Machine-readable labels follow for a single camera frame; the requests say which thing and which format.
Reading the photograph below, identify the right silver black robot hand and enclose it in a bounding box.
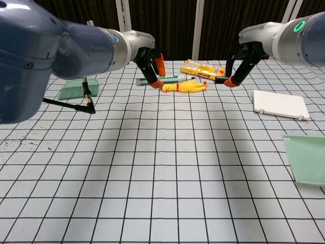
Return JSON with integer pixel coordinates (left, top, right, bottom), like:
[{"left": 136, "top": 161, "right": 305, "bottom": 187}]
[{"left": 214, "top": 21, "right": 280, "bottom": 88}]

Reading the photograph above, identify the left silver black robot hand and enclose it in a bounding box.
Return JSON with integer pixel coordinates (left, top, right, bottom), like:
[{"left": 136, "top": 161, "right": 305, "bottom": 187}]
[{"left": 124, "top": 29, "right": 167, "bottom": 89}]

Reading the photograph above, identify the white green marker body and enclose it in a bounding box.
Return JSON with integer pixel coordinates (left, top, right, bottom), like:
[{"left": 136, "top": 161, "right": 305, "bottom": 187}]
[{"left": 136, "top": 74, "right": 197, "bottom": 87}]

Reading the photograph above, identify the yellow snack package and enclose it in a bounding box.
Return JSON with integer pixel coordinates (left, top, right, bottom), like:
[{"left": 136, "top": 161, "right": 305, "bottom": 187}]
[{"left": 180, "top": 59, "right": 226, "bottom": 80}]

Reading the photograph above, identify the yellow rubber chicken toy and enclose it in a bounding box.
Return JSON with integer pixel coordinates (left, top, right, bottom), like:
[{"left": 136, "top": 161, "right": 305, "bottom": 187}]
[{"left": 161, "top": 80, "right": 208, "bottom": 93}]

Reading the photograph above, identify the white flat hinged case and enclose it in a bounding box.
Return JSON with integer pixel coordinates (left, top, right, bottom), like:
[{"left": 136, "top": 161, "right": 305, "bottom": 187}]
[{"left": 252, "top": 89, "right": 311, "bottom": 121}]

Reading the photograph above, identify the green hand broom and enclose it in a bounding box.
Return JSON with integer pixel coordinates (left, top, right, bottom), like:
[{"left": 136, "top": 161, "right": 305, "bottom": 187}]
[{"left": 57, "top": 78, "right": 99, "bottom": 101}]

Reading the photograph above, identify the green plastic dustpan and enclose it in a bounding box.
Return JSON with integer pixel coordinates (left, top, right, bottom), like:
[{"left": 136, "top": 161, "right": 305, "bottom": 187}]
[{"left": 282, "top": 135, "right": 325, "bottom": 188}]

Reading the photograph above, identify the white black checkered tablecloth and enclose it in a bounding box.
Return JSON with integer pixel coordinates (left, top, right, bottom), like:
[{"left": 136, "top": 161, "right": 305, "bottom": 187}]
[{"left": 0, "top": 58, "right": 325, "bottom": 244}]

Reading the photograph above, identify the white metal frame post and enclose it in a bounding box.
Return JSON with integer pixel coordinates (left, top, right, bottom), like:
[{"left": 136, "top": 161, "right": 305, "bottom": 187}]
[
  {"left": 191, "top": 0, "right": 205, "bottom": 61},
  {"left": 115, "top": 0, "right": 133, "bottom": 33},
  {"left": 280, "top": 0, "right": 304, "bottom": 25}
]

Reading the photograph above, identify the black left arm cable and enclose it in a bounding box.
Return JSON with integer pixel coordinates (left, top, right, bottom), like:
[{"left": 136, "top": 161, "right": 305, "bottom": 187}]
[{"left": 42, "top": 77, "right": 96, "bottom": 115}]

